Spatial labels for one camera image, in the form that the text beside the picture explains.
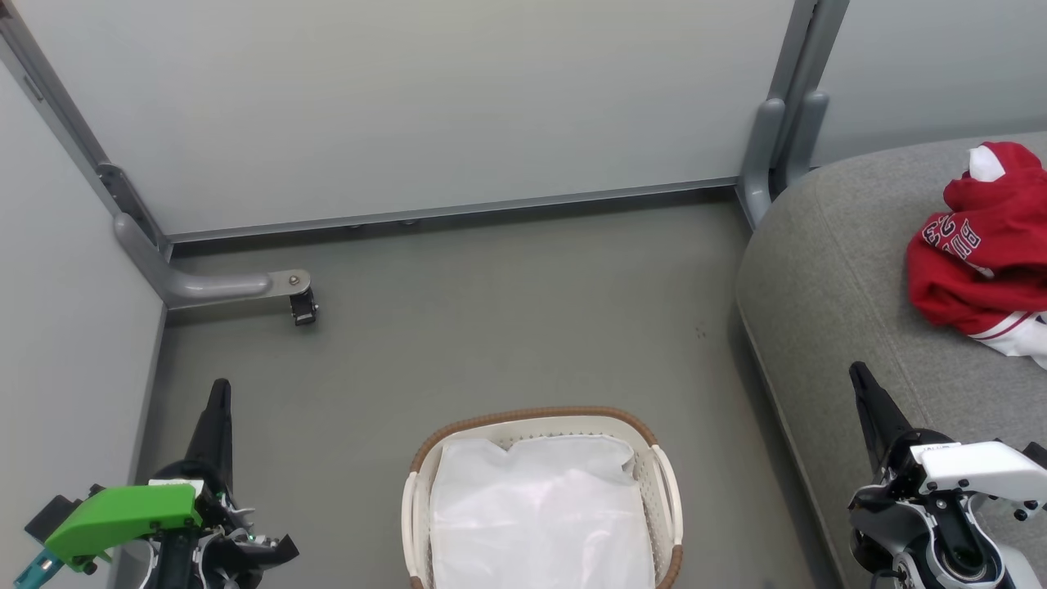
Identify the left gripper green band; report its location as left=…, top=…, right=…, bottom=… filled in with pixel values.
left=45, top=378, right=240, bottom=573

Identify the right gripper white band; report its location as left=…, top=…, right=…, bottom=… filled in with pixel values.
left=849, top=362, right=1047, bottom=503

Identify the red garment white striped trim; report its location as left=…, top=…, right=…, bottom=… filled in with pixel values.
left=906, top=209, right=1047, bottom=369

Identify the white laundry basket brown rim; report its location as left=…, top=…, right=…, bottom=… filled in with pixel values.
left=401, top=407, right=685, bottom=589

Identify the long grey partition foot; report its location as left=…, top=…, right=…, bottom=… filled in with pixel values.
left=113, top=211, right=313, bottom=310

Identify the white cloth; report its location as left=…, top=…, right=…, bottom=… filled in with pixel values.
left=429, top=435, right=657, bottom=589

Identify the teal cable connector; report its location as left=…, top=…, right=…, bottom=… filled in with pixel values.
left=12, top=546, right=65, bottom=589

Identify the grey partition base rail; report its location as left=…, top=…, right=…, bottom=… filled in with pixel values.
left=168, top=177, right=741, bottom=244

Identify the grey partition post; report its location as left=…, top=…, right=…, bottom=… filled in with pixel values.
left=769, top=0, right=852, bottom=193
left=0, top=0, right=173, bottom=263

